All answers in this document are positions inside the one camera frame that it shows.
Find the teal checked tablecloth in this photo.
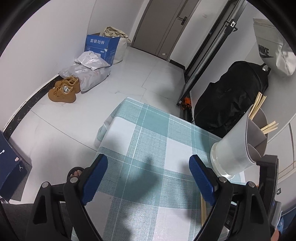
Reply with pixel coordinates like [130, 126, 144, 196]
[86, 98, 219, 240]

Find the black backpack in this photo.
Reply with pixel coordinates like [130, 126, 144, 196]
[194, 61, 271, 138]

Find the white plastic parcel bag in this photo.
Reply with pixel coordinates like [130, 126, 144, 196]
[74, 51, 110, 71]

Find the chopstick in holder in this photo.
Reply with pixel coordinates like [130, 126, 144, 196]
[251, 95, 266, 120]
[262, 123, 278, 135]
[248, 92, 262, 118]
[249, 100, 261, 120]
[260, 121, 276, 131]

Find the blue cardboard box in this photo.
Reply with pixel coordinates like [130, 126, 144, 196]
[85, 34, 120, 65]

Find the black metal rack frame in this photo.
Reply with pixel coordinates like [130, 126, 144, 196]
[177, 1, 247, 106]

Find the white Nike shoulder bag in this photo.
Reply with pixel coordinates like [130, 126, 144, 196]
[253, 18, 295, 77]

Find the grey entrance door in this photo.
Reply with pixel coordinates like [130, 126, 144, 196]
[132, 0, 200, 61]

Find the bamboo chopstick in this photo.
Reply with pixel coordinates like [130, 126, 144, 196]
[200, 195, 207, 226]

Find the person's right hand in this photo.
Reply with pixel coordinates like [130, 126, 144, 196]
[271, 229, 280, 241]

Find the grey divided utensil holder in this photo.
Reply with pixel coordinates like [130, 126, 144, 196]
[210, 109, 268, 179]

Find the tan suede shoe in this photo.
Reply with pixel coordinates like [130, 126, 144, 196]
[54, 76, 81, 93]
[48, 82, 76, 103]

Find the blue Jordan shoe box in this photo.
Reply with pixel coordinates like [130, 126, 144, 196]
[0, 132, 32, 202]

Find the grey plastic parcel bag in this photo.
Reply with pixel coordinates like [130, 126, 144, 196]
[59, 64, 111, 92]

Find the orange object on floor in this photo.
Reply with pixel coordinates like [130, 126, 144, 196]
[181, 97, 192, 110]

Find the beige canvas bag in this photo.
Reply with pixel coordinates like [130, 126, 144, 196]
[99, 26, 132, 65]

